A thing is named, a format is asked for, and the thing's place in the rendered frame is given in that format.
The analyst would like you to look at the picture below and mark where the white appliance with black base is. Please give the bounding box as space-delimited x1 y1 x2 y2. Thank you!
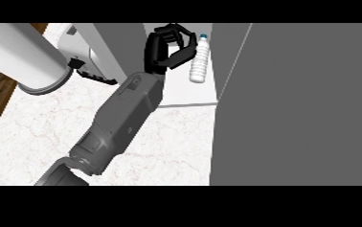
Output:
58 23 119 86

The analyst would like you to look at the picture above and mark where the large flat grey cabinet door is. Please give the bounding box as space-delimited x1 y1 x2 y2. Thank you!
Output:
209 23 362 187

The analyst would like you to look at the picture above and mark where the white cylindrical appliance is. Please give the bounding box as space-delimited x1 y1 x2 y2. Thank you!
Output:
0 23 76 97

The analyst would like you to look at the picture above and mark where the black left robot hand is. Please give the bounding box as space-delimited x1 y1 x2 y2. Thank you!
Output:
144 23 200 76

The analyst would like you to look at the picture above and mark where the clear plastic water bottle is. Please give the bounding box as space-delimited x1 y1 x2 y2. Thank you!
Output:
188 34 213 84

